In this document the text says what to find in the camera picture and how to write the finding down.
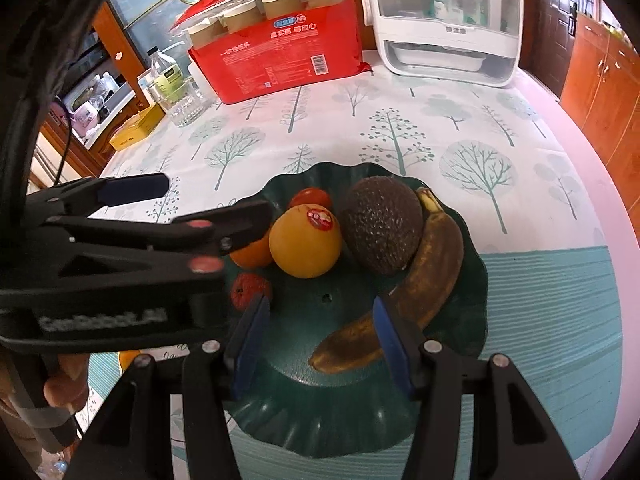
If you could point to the wooden wall cabinets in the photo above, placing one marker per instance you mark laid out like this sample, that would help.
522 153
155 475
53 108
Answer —
605 90

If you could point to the yellow tin box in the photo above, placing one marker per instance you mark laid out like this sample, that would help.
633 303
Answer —
137 130

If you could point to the large yellow orange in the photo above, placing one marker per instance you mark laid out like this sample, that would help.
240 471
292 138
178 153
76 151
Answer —
300 252

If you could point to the brown overripe banana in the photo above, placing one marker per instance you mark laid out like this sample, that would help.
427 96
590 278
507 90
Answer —
435 270

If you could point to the dark green scalloped plate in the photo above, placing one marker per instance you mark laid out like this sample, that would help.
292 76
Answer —
300 350

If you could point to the tree print tablecloth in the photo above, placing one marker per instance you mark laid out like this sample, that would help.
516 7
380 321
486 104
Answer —
500 285

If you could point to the mandarin orange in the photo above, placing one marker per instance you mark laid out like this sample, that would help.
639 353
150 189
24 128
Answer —
252 257

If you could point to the clear drinking glass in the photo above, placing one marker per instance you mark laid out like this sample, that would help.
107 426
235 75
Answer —
187 105

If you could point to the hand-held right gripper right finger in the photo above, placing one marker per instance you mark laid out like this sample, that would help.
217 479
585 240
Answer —
392 345

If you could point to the red paper cup package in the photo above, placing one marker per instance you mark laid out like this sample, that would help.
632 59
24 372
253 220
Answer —
280 70

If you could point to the dark avocado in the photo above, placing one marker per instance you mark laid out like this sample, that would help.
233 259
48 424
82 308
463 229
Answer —
382 225

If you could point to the red lychee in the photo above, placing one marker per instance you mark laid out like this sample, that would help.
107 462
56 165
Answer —
245 290

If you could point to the clear bottle green label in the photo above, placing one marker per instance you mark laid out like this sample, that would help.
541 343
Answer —
167 77

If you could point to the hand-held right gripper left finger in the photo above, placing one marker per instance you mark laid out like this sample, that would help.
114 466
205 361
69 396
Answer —
250 345

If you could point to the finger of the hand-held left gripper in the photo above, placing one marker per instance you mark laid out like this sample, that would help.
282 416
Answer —
235 225
135 187

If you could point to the red tomato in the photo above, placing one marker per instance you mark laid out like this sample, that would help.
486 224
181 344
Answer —
312 197

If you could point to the small yellow-orange citrus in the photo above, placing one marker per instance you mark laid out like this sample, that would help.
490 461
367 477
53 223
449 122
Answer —
129 359

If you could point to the person's left hand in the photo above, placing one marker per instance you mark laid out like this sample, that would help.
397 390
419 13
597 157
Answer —
65 385

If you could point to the brown wooden door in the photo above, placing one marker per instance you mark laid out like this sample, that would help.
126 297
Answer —
550 20

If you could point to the white cup storage cabinet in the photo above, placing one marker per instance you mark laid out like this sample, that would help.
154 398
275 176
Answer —
450 35

